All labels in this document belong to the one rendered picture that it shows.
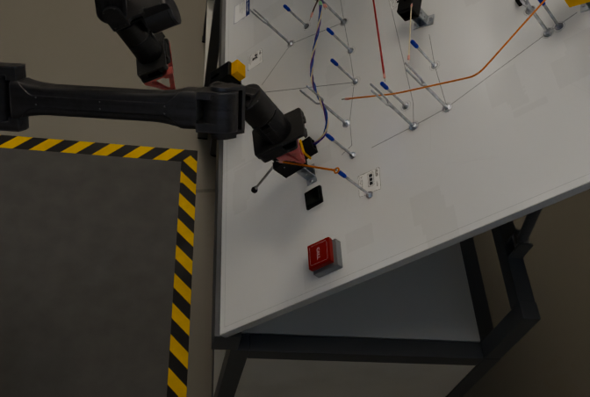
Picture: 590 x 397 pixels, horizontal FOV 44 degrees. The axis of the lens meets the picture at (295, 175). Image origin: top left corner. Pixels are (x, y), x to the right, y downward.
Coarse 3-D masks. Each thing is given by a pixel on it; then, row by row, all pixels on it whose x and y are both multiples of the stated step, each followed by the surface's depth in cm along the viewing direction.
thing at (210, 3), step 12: (216, 0) 231; (216, 12) 235; (204, 24) 312; (216, 24) 239; (204, 36) 315; (216, 36) 243; (216, 48) 248; (216, 60) 252; (204, 72) 276; (204, 84) 265
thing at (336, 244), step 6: (336, 240) 133; (336, 246) 132; (336, 252) 131; (336, 258) 131; (330, 264) 131; (336, 264) 130; (318, 270) 132; (324, 270) 131; (330, 270) 131; (336, 270) 131; (318, 276) 133
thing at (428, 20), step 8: (400, 0) 143; (408, 0) 141; (416, 0) 142; (400, 8) 142; (408, 8) 140; (416, 8) 142; (400, 16) 143; (408, 16) 143; (416, 16) 142; (424, 16) 145; (432, 16) 145; (416, 24) 146; (424, 24) 146; (432, 24) 145
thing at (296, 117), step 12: (276, 108) 125; (276, 120) 124; (288, 120) 128; (300, 120) 128; (252, 132) 133; (264, 132) 125; (276, 132) 126; (288, 132) 127; (300, 132) 126; (264, 144) 129; (276, 144) 128
